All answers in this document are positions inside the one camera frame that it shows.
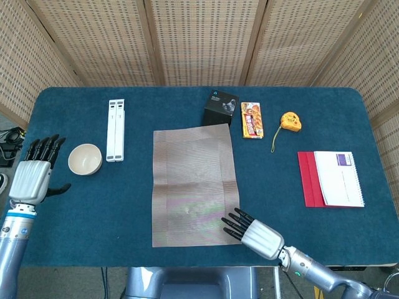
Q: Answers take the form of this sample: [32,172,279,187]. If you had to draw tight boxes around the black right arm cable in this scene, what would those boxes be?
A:
[277,263,304,299]

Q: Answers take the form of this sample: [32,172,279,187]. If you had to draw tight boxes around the black cables and floor devices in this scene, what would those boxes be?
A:
[0,126,27,166]

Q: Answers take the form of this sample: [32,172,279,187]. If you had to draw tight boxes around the cream round bowl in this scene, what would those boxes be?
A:
[67,143,103,176]

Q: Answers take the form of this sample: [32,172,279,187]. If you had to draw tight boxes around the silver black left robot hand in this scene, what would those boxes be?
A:
[8,134,72,206]

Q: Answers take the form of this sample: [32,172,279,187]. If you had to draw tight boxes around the white folded laptop stand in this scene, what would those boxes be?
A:
[105,98,125,163]

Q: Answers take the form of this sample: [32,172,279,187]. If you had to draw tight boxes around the white spiral notebook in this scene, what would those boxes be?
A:
[313,151,365,207]

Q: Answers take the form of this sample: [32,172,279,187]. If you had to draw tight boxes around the yellow snack box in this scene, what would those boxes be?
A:
[240,102,264,140]

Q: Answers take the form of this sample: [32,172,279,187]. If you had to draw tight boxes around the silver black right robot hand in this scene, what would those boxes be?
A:
[221,207,285,261]

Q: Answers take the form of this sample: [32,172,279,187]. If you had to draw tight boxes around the brown woven placemat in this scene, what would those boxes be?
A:
[151,123,241,249]

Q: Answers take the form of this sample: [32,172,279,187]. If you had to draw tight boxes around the woven rattan folding screen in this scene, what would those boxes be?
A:
[0,0,399,219]

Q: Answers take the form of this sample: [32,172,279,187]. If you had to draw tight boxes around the blue felt table cover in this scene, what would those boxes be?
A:
[6,86,399,268]

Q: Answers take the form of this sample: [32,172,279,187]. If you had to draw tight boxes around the yellow tape measure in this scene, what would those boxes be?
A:
[270,112,302,153]

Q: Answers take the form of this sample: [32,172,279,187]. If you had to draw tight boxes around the red folder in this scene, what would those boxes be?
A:
[297,151,328,208]

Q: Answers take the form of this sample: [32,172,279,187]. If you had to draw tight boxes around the black cardboard box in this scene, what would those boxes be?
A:
[203,90,240,128]

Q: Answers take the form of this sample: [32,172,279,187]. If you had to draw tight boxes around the blue-grey robot torso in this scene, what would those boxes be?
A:
[124,267,259,299]

